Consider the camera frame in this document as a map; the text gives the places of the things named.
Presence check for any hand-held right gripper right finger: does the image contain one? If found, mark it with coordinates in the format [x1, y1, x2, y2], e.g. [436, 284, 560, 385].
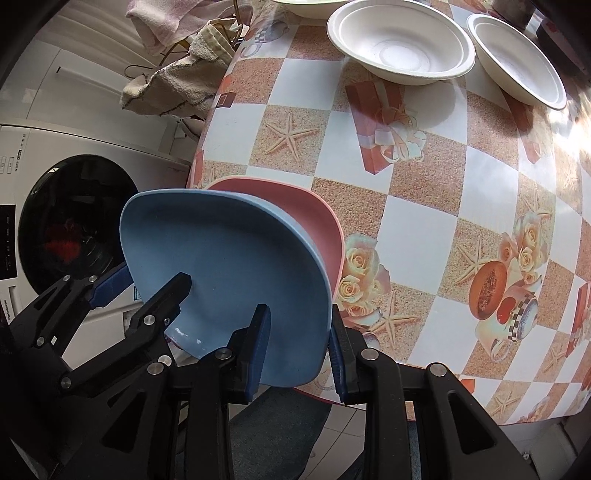
[329, 313, 541, 480]

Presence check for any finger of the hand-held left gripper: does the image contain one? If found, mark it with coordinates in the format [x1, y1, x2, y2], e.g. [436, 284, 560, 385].
[60, 272, 192, 398]
[9, 262, 134, 352]

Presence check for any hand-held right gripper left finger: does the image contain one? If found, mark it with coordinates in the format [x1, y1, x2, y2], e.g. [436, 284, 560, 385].
[51, 305, 273, 480]

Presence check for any blue plate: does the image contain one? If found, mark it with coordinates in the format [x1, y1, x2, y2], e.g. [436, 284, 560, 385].
[119, 188, 334, 388]

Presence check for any pink plate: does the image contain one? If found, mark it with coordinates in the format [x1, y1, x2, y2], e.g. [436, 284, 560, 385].
[208, 176, 345, 301]

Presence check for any white paper bowl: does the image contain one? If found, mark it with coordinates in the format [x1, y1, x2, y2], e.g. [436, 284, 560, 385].
[465, 14, 568, 110]
[271, 0, 356, 20]
[326, 0, 476, 86]

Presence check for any white washing machine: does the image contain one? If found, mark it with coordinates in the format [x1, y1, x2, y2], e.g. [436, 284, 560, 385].
[0, 122, 192, 365]

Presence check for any person's jeans leg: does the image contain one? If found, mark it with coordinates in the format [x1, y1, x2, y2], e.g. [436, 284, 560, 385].
[231, 392, 331, 480]

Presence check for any checkered printed tablecloth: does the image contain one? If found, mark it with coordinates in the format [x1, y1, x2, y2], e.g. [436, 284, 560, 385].
[186, 0, 591, 425]

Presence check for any beige towel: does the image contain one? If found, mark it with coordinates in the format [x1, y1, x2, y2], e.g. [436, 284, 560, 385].
[121, 21, 241, 123]

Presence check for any pink towel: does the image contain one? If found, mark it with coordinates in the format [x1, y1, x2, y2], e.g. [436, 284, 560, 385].
[126, 0, 236, 54]

